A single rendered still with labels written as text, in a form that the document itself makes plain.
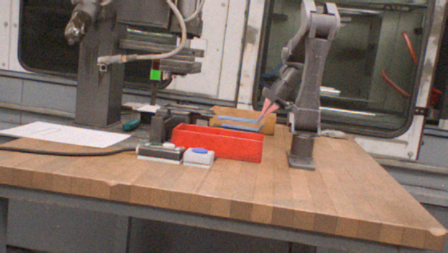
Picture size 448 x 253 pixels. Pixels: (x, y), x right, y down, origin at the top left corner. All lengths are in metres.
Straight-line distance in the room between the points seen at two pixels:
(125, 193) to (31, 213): 1.61
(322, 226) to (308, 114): 0.46
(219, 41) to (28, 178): 1.29
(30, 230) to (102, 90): 1.23
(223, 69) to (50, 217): 1.14
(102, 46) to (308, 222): 0.88
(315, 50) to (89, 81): 0.71
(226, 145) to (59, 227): 1.42
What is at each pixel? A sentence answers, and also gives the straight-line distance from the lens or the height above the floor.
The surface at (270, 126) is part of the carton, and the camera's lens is 1.71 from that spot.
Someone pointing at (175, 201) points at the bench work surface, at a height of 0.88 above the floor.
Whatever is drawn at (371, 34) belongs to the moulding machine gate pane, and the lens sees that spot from 2.05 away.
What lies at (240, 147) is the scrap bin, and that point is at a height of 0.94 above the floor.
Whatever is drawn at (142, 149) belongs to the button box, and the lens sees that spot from 1.14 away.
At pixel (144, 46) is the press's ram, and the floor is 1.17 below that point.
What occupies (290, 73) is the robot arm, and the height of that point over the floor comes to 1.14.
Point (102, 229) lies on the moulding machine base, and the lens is 2.39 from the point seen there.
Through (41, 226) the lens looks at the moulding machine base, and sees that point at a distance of 2.54.
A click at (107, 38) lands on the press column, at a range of 1.49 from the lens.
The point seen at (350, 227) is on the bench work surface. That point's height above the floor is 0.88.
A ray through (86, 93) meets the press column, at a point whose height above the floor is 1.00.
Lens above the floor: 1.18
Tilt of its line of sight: 9 degrees down
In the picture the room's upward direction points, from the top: 7 degrees clockwise
